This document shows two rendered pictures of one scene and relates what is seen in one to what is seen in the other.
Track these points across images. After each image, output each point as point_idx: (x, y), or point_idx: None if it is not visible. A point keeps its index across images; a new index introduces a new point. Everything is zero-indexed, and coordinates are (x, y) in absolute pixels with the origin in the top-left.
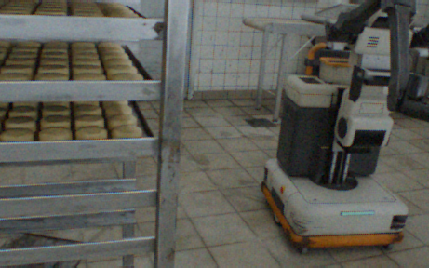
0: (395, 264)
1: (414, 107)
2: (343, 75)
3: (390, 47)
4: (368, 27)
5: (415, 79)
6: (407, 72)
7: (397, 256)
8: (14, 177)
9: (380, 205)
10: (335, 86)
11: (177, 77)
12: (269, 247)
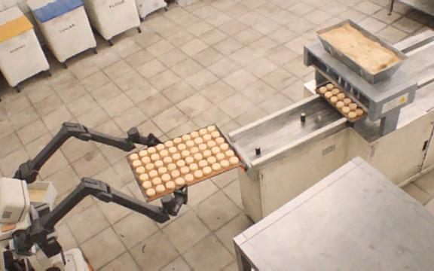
0: (105, 266)
1: (178, 208)
2: None
3: (129, 208)
4: (23, 220)
5: (171, 202)
6: (149, 205)
7: (95, 264)
8: None
9: (79, 264)
10: (2, 270)
11: None
12: None
